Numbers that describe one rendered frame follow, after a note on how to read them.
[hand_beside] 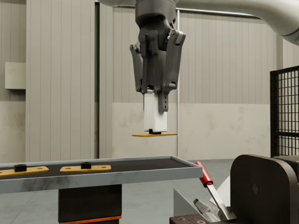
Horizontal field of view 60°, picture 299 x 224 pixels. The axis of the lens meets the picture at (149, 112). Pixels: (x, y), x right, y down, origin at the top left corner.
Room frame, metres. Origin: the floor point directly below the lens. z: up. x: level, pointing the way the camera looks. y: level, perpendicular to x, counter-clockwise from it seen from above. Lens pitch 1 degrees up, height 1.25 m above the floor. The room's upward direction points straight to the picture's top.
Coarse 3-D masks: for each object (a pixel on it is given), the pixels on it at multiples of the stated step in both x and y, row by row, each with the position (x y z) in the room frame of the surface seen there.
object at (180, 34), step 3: (171, 27) 0.45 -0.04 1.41; (171, 30) 0.44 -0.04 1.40; (168, 33) 0.44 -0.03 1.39; (180, 33) 0.43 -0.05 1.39; (168, 36) 0.43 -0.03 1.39; (180, 36) 0.43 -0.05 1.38; (168, 39) 0.43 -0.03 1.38; (177, 39) 0.43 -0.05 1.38; (180, 39) 0.43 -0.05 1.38; (177, 42) 0.43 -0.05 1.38
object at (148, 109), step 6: (150, 96) 0.48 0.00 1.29; (144, 102) 0.48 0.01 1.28; (150, 102) 0.48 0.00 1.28; (144, 108) 0.48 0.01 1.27; (150, 108) 0.48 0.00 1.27; (144, 114) 0.48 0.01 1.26; (150, 114) 0.48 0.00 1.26; (144, 120) 0.48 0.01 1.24; (150, 120) 0.48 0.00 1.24; (144, 126) 0.48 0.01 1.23; (150, 126) 0.48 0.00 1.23
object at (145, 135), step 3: (150, 129) 0.47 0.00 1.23; (150, 132) 0.47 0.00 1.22; (153, 132) 0.47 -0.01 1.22; (156, 132) 0.47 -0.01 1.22; (159, 132) 0.47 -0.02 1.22; (162, 132) 0.51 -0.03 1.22; (165, 132) 0.51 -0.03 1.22; (168, 132) 0.51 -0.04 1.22; (132, 135) 0.46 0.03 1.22; (135, 135) 0.45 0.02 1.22; (138, 135) 0.44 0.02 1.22; (141, 135) 0.44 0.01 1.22; (144, 135) 0.44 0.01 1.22; (147, 135) 0.44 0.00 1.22; (150, 135) 0.44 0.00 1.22; (153, 135) 0.45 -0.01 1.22; (156, 135) 0.45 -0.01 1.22; (159, 135) 0.46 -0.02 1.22; (162, 135) 0.46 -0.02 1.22; (165, 135) 0.47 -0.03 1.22; (168, 135) 0.47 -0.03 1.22; (171, 135) 0.48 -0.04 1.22
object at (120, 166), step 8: (128, 160) 0.54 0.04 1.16; (136, 160) 0.54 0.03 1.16; (144, 160) 0.54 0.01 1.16; (152, 160) 0.54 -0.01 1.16; (160, 160) 0.54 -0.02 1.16; (168, 160) 0.54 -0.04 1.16; (176, 160) 0.54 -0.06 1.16; (0, 168) 0.46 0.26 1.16; (8, 168) 0.46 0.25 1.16; (48, 168) 0.46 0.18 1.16; (56, 168) 0.46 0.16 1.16; (112, 168) 0.46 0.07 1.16; (120, 168) 0.46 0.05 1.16; (128, 168) 0.46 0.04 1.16; (136, 168) 0.46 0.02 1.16; (144, 168) 0.46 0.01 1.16; (152, 168) 0.46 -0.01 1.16; (160, 168) 0.46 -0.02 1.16; (168, 168) 0.46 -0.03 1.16; (8, 176) 0.40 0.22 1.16; (16, 176) 0.40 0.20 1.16; (24, 176) 0.40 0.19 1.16; (32, 176) 0.40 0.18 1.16; (40, 176) 0.40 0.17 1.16
